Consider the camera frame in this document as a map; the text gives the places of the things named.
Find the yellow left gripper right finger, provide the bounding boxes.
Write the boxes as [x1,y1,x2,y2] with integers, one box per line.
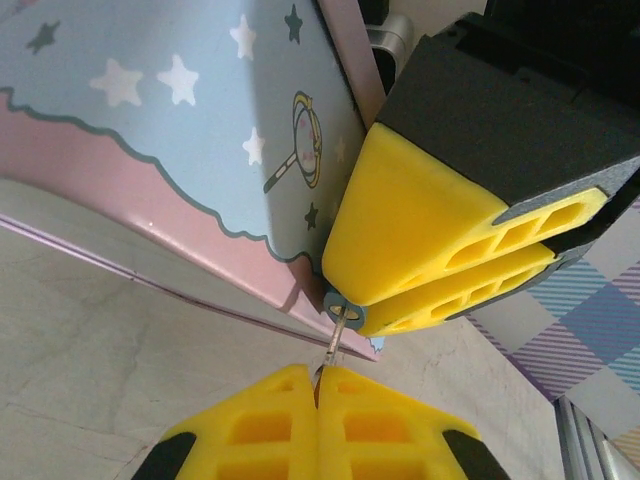
[314,367,511,480]

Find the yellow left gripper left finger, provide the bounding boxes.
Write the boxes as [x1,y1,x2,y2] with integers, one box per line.
[130,363,321,480]

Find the blue pink cartoon tin box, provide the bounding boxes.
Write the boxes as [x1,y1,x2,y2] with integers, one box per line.
[0,0,386,364]

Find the aluminium frame rail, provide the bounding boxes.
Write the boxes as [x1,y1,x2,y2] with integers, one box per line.
[552,394,640,480]

